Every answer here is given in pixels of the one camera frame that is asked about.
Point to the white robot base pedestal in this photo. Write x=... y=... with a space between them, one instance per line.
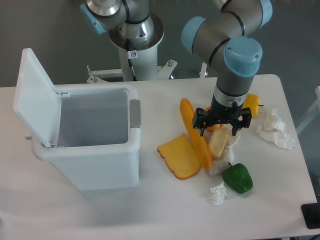
x=136 y=65

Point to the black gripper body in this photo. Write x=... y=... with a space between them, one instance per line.
x=220 y=114

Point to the large crumpled white tissue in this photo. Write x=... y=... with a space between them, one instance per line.
x=273 y=130

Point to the white trash bin lid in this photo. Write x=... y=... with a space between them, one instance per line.
x=37 y=102

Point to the pale small toast piece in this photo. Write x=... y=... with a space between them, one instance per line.
x=217 y=142

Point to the crumpled tissue under bread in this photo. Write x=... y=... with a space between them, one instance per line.
x=227 y=156

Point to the black device at edge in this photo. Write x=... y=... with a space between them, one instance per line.
x=311 y=215

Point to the small crumpled white tissue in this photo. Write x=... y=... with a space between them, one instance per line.
x=218 y=194

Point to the orange knotted bread roll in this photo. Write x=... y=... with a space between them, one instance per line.
x=215 y=126

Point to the yellow bell pepper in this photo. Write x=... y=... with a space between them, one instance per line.
x=253 y=102

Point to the white trash bin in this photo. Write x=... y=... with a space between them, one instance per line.
x=99 y=136

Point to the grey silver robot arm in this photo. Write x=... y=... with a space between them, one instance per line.
x=223 y=44

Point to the long orange baguette bread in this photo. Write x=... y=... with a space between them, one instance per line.
x=198 y=142

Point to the green bell pepper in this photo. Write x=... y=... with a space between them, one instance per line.
x=238 y=178

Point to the orange toast bread slice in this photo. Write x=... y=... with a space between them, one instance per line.
x=180 y=157

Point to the white frame at right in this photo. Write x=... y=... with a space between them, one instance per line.
x=311 y=113

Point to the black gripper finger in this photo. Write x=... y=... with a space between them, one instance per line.
x=201 y=120
x=242 y=121

